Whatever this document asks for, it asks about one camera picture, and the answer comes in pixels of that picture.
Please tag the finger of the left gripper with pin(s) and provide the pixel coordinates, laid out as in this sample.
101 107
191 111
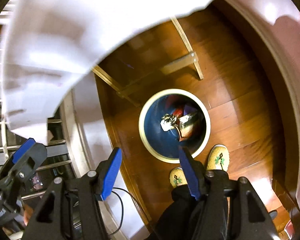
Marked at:
27 158

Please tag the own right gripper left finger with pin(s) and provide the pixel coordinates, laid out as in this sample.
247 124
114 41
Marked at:
52 218

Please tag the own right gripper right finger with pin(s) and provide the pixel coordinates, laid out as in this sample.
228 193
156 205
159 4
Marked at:
229 209

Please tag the gold orange snack bag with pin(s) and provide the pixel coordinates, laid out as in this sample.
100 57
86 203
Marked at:
185 125

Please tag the purple Vinda tissue bag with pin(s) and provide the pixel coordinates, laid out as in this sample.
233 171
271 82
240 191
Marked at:
189 110

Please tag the blue round trash bin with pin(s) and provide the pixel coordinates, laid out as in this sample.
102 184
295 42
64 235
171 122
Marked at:
165 146

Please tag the window security grille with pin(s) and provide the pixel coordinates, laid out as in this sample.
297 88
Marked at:
58 162

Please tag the left yellow slipper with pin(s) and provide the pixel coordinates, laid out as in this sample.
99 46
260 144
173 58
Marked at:
177 177

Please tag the cartoon purple tablecloth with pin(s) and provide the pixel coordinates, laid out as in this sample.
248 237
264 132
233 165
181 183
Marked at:
49 45

